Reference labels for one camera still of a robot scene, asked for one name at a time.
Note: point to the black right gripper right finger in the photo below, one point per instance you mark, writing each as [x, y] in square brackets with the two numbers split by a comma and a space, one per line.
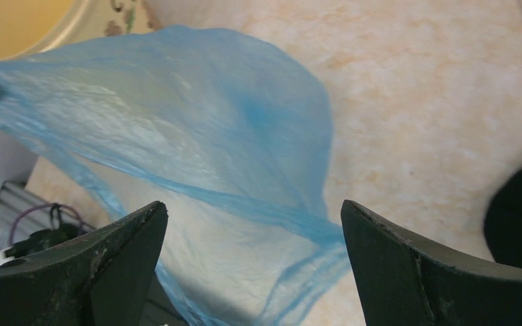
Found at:
[404, 278]

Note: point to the blue plastic trash bag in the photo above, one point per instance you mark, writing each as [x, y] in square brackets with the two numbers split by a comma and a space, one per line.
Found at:
[227, 130]

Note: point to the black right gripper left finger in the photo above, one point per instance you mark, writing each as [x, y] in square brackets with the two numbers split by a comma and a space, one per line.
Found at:
[100, 278]

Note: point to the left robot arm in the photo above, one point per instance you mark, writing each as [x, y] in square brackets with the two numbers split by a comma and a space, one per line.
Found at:
[40, 241]

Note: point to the yellow plastic trash bin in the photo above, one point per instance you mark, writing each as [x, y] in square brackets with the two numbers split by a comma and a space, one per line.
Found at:
[29, 27]

